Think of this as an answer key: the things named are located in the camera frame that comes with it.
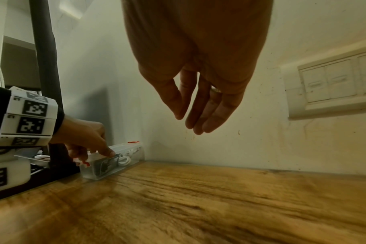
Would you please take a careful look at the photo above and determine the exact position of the person's left hand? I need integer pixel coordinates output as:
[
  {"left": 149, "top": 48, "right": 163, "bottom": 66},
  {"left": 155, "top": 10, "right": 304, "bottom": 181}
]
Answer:
[{"left": 48, "top": 114, "right": 117, "bottom": 161}]

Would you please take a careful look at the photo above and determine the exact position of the person's right hand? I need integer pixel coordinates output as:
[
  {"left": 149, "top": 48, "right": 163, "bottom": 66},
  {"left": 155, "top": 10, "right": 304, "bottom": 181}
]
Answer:
[{"left": 121, "top": 0, "right": 274, "bottom": 136}]

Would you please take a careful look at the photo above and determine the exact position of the black USB cable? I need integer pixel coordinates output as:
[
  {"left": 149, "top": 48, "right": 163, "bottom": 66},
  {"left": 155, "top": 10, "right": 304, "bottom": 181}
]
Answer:
[{"left": 92, "top": 154, "right": 121, "bottom": 175}]

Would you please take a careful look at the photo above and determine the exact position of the transparent plastic box lid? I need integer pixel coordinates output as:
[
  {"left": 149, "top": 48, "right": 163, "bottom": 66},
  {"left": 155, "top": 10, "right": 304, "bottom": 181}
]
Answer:
[{"left": 73, "top": 141, "right": 143, "bottom": 166}]

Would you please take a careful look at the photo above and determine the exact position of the white cable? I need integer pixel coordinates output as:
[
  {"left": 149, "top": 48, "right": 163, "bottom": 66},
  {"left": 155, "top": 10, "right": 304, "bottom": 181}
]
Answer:
[{"left": 116, "top": 155, "right": 133, "bottom": 167}]

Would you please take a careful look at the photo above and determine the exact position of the transparent plastic box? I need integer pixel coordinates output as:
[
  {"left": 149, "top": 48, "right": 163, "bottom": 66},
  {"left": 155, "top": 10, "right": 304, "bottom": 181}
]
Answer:
[{"left": 78, "top": 142, "right": 146, "bottom": 181}]

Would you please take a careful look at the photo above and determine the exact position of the black marker wristband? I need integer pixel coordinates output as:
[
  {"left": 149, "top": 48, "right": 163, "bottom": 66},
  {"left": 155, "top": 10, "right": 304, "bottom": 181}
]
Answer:
[{"left": 0, "top": 84, "right": 66, "bottom": 156}]

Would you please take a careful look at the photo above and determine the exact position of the black television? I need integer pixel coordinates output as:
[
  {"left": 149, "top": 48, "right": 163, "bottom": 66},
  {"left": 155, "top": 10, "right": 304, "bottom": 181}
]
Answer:
[{"left": 28, "top": 0, "right": 66, "bottom": 169}]

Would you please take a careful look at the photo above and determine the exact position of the beige wall plate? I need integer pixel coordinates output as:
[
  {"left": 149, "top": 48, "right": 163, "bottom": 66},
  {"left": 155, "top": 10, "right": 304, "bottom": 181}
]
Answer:
[{"left": 278, "top": 36, "right": 366, "bottom": 121}]

